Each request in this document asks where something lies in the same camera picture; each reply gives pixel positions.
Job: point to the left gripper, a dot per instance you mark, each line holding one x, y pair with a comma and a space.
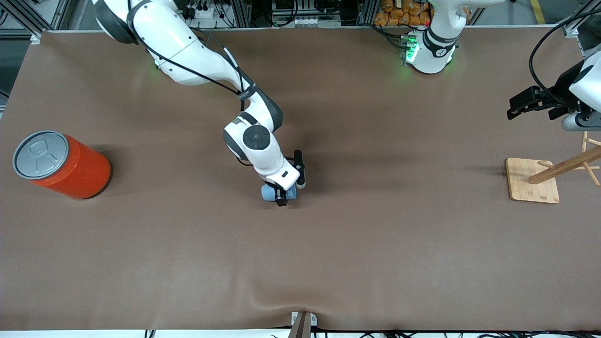
561, 88

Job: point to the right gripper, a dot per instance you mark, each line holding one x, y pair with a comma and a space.
281, 197

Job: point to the blue plastic cup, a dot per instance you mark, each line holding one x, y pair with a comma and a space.
268, 193

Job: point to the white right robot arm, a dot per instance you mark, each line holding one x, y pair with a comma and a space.
188, 51

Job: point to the wooden cup rack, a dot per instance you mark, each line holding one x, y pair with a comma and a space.
533, 183

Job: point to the brown table cover mat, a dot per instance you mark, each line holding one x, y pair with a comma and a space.
300, 244

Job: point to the orange packaged goods pile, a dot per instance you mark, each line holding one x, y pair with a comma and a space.
399, 16

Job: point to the white power strip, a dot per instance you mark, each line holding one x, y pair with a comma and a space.
202, 13

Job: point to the orange can with grey lid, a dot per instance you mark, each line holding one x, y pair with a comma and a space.
80, 173

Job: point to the grey table edge bracket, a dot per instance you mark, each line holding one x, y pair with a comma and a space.
303, 326

